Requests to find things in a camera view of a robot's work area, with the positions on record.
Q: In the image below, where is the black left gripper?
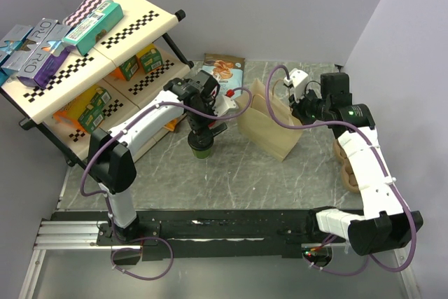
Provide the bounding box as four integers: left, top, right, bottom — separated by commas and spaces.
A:
187, 97, 228, 144

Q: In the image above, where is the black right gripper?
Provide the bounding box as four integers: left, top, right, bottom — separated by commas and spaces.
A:
289, 85, 330, 128

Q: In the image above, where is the black plastic cup lid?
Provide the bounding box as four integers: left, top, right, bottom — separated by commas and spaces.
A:
188, 130, 214, 151

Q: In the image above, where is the brown paper bag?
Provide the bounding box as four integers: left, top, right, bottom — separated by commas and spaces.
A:
236, 79, 303, 162

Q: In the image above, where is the green paper coffee cup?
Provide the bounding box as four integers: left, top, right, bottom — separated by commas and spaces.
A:
192, 148, 211, 159

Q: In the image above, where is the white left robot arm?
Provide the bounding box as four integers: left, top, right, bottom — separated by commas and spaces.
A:
83, 71, 237, 244

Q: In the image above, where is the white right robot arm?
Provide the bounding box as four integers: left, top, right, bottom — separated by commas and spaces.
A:
283, 69, 424, 256

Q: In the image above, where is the blue snack pouch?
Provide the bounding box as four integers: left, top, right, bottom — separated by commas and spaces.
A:
202, 53, 246, 86

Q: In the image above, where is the brown cardboard cup carrier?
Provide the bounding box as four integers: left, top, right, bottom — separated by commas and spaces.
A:
332, 139, 360, 193

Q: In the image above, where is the orange green large box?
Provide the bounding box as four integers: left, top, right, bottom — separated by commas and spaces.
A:
52, 85, 111, 134

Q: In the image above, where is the cream two-tier shelf rack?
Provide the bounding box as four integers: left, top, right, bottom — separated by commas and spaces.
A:
1, 0, 193, 166

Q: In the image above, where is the teal box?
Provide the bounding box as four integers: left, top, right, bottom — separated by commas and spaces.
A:
62, 0, 124, 56

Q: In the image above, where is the silver purple box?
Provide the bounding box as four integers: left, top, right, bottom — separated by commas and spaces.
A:
1, 18, 72, 88

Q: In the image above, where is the blue silver box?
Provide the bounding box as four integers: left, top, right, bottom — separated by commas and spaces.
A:
0, 25, 33, 66

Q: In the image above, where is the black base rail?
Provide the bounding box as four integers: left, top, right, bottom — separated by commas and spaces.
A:
96, 207, 365, 263

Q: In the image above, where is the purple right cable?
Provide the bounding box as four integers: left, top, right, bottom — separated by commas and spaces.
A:
266, 64, 421, 276

